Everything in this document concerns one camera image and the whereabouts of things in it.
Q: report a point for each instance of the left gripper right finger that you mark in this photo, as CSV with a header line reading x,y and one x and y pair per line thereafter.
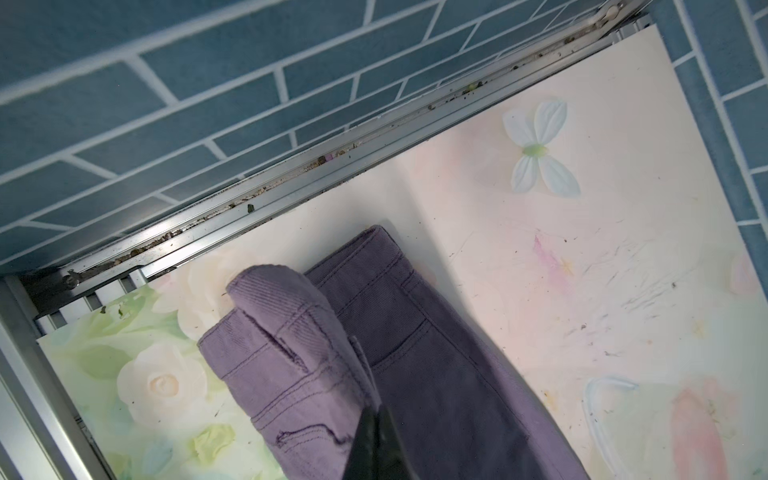
x,y
392,461

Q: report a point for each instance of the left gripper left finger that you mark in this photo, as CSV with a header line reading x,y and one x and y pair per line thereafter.
x,y
362,460

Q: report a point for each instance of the purple trousers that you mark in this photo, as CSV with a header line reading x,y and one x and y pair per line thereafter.
x,y
303,354

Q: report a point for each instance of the aluminium side rail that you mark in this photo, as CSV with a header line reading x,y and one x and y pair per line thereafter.
x,y
294,179

